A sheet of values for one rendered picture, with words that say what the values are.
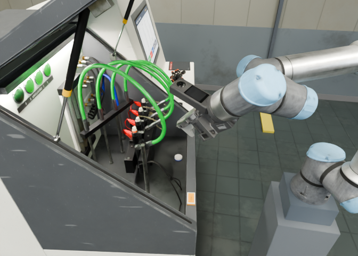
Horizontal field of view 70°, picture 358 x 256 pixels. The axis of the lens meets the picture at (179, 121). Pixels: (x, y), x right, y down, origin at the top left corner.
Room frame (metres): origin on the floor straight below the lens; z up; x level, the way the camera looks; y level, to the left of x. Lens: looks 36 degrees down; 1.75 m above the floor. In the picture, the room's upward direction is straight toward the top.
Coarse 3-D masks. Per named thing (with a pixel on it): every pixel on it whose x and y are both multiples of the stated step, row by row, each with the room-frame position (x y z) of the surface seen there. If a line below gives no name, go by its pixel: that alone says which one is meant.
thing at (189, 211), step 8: (192, 144) 0.93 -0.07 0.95; (192, 152) 0.87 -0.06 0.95; (192, 160) 0.82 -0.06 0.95; (192, 168) 0.77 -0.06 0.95; (192, 176) 0.73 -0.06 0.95; (192, 184) 0.68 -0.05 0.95; (192, 192) 0.64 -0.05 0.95; (184, 208) 0.57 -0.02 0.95; (192, 208) 0.57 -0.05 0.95; (192, 216) 0.54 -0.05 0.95
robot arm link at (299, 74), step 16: (336, 48) 0.66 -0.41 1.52; (352, 48) 0.65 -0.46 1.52; (240, 64) 0.62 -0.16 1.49; (256, 64) 0.58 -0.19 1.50; (272, 64) 0.58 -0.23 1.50; (288, 64) 0.59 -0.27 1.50; (304, 64) 0.59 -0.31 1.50; (320, 64) 0.60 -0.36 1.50; (336, 64) 0.61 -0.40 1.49; (352, 64) 0.62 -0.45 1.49; (304, 80) 0.59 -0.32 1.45
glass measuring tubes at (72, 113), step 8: (64, 80) 0.93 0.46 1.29; (72, 88) 0.90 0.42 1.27; (72, 96) 0.90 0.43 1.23; (72, 104) 0.90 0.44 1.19; (64, 112) 0.86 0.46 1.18; (72, 112) 0.87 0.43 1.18; (80, 112) 0.94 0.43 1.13; (72, 120) 0.87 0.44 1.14; (80, 120) 0.91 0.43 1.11; (88, 120) 0.98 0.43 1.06; (72, 128) 0.86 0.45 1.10; (80, 128) 0.90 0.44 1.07; (72, 136) 0.86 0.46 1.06; (80, 144) 0.87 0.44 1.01; (88, 144) 0.92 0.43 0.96; (80, 152) 0.86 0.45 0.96; (88, 152) 0.89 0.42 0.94
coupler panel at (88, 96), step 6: (84, 60) 1.10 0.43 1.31; (78, 66) 1.04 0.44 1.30; (78, 72) 1.06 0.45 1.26; (84, 78) 1.11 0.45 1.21; (90, 78) 1.13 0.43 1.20; (84, 84) 1.09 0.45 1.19; (84, 90) 1.07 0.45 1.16; (90, 90) 1.14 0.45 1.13; (84, 96) 1.06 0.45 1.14; (90, 96) 1.12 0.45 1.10; (84, 102) 1.04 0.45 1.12; (90, 102) 1.11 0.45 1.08; (90, 108) 1.09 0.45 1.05
